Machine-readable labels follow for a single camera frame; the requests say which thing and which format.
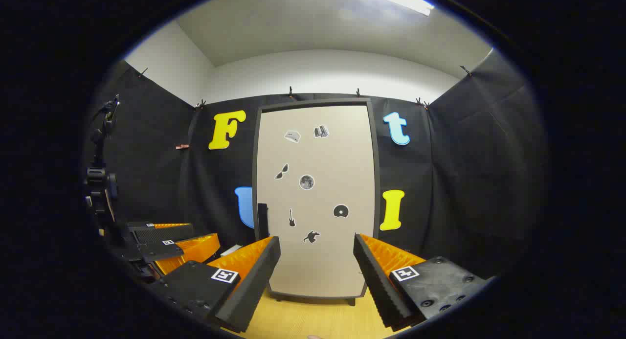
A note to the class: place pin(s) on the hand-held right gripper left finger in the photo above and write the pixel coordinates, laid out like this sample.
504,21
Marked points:
254,285

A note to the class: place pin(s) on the black backdrop cloth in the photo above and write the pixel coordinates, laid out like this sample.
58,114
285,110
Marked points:
464,182

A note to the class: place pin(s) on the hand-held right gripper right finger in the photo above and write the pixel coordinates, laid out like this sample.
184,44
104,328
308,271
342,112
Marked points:
379,285

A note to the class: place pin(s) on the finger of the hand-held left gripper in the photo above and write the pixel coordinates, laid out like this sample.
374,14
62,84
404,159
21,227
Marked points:
164,234
195,248

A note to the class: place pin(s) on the pink clip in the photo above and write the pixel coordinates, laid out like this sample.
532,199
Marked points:
182,146

